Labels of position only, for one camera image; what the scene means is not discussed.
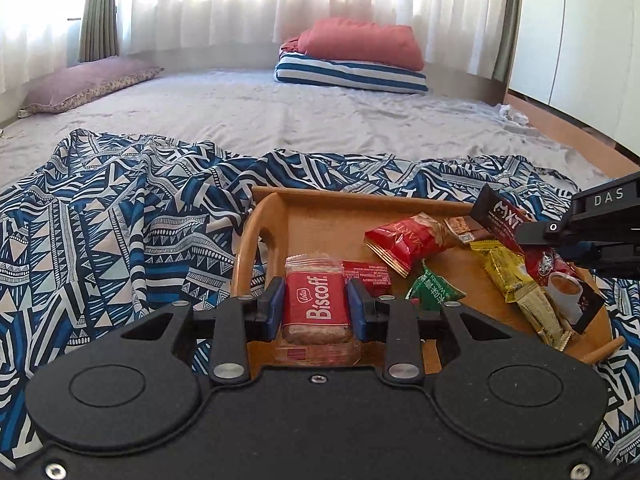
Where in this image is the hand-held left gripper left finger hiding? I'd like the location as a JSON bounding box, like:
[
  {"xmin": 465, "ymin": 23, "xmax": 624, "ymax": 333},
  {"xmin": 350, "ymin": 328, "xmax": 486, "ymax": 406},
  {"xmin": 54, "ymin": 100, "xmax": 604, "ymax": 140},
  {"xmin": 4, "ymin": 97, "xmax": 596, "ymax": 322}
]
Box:
[{"xmin": 120, "ymin": 277, "xmax": 287, "ymax": 386}]

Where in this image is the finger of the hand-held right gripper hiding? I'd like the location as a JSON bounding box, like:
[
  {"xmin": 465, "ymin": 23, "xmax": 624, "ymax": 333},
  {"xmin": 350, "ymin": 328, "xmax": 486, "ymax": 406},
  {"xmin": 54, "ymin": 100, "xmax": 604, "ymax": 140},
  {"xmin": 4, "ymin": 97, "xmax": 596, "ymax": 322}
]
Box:
[{"xmin": 515, "ymin": 219, "xmax": 577, "ymax": 248}]

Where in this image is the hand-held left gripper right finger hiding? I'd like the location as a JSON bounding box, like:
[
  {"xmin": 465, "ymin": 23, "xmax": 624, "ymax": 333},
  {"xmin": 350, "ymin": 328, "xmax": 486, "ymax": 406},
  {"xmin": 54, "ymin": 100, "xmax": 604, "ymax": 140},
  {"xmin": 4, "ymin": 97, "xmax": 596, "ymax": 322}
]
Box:
[{"xmin": 346, "ymin": 279, "xmax": 516, "ymax": 386}]

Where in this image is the red biscuit packet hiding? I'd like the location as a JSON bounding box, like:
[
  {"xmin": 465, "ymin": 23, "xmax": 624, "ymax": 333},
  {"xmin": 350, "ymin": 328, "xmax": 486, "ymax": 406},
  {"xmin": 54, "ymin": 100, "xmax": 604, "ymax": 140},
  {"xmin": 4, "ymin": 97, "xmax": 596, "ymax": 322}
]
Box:
[{"xmin": 277, "ymin": 252, "xmax": 362, "ymax": 367}]

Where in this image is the brown coffee packet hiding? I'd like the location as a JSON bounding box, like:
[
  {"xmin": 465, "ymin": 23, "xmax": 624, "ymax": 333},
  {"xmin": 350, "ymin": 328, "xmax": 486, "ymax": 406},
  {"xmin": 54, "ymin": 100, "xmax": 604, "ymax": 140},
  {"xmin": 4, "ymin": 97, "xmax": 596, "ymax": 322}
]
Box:
[{"xmin": 469, "ymin": 184, "xmax": 607, "ymax": 335}]

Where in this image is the wooden tray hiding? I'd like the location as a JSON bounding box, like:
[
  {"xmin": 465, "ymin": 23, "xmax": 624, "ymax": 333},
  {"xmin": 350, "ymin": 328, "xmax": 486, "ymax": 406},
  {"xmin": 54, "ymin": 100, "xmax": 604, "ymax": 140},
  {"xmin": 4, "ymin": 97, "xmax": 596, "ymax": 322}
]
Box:
[{"xmin": 232, "ymin": 186, "xmax": 627, "ymax": 382}]

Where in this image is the small red snack packet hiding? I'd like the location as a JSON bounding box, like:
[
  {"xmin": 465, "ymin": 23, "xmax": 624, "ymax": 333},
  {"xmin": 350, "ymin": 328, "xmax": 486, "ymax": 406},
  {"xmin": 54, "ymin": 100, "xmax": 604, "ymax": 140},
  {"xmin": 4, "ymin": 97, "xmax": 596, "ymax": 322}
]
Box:
[{"xmin": 342, "ymin": 260, "xmax": 392, "ymax": 299}]

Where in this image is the olive yellow snack packet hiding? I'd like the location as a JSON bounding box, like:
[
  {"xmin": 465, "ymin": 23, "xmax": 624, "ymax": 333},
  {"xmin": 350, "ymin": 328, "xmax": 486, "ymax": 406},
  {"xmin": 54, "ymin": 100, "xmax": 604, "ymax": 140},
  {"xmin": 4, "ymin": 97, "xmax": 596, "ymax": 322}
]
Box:
[{"xmin": 469, "ymin": 240, "xmax": 542, "ymax": 304}]

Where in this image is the small dark brown snack packet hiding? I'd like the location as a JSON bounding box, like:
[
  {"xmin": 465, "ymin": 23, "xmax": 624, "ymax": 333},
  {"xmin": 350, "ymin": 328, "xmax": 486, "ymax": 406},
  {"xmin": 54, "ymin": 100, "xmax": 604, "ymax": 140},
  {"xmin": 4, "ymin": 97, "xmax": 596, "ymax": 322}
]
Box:
[{"xmin": 444, "ymin": 216, "xmax": 482, "ymax": 247}]

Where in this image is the green snack packet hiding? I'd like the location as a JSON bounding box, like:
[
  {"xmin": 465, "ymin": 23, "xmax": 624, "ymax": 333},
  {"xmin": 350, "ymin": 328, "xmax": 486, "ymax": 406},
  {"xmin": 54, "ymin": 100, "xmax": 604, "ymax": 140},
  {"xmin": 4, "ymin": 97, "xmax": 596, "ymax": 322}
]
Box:
[{"xmin": 405, "ymin": 260, "xmax": 467, "ymax": 307}]

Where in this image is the red nut snack packet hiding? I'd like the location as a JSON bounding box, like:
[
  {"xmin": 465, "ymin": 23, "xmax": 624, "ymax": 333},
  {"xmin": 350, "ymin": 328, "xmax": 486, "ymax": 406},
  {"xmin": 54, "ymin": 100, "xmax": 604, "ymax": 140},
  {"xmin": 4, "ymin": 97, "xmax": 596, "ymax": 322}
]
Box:
[{"xmin": 363, "ymin": 212, "xmax": 467, "ymax": 279}]

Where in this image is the crumpled white plastic wrapper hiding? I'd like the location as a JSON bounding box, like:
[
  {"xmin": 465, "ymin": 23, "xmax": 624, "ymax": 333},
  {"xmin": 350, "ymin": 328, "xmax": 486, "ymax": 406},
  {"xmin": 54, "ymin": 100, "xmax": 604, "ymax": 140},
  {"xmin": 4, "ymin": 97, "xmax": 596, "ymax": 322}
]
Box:
[{"xmin": 492, "ymin": 102, "xmax": 531, "ymax": 126}]

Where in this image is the blue white patterned blanket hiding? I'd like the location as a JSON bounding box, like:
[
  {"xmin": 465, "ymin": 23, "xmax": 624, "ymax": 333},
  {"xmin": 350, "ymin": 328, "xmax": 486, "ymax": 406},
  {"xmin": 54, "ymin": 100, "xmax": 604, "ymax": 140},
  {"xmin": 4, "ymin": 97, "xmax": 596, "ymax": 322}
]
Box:
[{"xmin": 0, "ymin": 129, "xmax": 640, "ymax": 467}]

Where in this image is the white wardrobe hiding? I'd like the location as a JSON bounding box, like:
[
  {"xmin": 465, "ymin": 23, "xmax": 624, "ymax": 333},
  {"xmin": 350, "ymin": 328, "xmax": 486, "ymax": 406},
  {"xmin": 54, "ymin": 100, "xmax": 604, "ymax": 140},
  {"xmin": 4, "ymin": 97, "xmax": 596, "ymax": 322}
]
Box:
[{"xmin": 505, "ymin": 0, "xmax": 640, "ymax": 155}]

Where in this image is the grey bed sheet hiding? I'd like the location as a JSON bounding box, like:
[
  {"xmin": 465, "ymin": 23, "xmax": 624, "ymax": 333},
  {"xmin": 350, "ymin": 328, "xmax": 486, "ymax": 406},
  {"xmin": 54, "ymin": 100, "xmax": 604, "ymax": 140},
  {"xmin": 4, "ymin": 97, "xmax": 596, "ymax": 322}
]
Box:
[{"xmin": 0, "ymin": 67, "xmax": 618, "ymax": 197}]

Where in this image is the olive green curtain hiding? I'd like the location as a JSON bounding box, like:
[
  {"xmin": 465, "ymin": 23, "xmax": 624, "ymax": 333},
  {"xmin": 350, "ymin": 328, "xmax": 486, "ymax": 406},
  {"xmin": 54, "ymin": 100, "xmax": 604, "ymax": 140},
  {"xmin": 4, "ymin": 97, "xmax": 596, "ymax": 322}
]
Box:
[
  {"xmin": 78, "ymin": 0, "xmax": 121, "ymax": 64},
  {"xmin": 492, "ymin": 0, "xmax": 524, "ymax": 89}
]

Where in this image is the blue white striped pillow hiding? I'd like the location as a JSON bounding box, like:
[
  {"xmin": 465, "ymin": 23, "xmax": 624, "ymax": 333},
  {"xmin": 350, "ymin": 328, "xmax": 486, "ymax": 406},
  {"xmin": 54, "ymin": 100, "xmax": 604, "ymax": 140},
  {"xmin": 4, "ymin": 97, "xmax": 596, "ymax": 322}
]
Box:
[{"xmin": 273, "ymin": 54, "xmax": 430, "ymax": 96}]

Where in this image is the red pillow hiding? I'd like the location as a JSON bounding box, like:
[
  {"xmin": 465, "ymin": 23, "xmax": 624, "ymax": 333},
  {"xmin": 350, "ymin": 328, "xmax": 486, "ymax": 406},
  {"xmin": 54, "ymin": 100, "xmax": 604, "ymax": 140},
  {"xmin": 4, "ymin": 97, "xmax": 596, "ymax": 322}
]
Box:
[{"xmin": 279, "ymin": 17, "xmax": 426, "ymax": 72}]

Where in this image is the purple pillow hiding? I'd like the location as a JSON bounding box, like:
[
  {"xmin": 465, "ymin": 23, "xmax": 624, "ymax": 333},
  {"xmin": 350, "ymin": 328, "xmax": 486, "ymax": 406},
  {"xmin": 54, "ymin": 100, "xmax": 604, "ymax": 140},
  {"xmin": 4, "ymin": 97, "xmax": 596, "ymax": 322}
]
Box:
[{"xmin": 20, "ymin": 57, "xmax": 166, "ymax": 115}]

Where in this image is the white sheer curtain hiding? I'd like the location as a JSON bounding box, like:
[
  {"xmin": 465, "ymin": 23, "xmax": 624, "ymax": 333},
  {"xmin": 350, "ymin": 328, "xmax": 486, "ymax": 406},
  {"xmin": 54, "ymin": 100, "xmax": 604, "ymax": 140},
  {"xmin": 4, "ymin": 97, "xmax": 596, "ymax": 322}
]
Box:
[{"xmin": 0, "ymin": 0, "xmax": 522, "ymax": 92}]

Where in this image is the wooden bed frame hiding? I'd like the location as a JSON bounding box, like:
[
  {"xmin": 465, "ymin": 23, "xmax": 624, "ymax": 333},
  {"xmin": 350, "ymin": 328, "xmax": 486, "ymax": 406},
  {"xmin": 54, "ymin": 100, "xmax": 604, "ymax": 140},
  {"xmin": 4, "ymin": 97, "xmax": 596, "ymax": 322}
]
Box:
[{"xmin": 501, "ymin": 89, "xmax": 637, "ymax": 182}]

